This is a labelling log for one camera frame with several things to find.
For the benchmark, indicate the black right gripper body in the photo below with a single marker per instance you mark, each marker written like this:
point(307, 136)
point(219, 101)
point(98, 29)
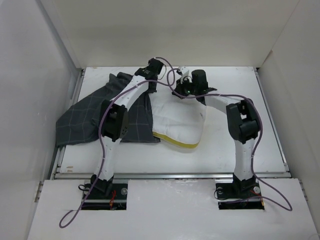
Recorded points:
point(186, 87)

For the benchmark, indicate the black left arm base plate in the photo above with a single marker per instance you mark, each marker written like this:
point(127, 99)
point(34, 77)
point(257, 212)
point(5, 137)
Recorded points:
point(119, 191)

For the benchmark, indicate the white pillow with yellow band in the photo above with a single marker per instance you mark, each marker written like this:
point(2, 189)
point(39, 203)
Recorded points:
point(179, 122)

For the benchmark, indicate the aluminium front rail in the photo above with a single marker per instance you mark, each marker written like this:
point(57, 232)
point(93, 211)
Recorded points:
point(153, 176)

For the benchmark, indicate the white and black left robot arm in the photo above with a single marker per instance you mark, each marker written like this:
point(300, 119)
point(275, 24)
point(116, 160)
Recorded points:
point(114, 122)

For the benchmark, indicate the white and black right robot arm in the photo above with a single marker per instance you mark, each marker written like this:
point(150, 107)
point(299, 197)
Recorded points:
point(242, 124)

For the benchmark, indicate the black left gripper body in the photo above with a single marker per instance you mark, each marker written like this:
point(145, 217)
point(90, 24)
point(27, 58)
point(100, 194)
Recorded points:
point(153, 89)

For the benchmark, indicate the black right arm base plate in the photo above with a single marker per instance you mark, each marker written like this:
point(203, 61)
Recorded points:
point(229, 191)

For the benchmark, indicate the dark grey checked pillowcase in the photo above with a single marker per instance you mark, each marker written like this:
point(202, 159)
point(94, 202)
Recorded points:
point(80, 123)

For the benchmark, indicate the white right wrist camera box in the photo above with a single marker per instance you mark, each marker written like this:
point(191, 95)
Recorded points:
point(183, 72)

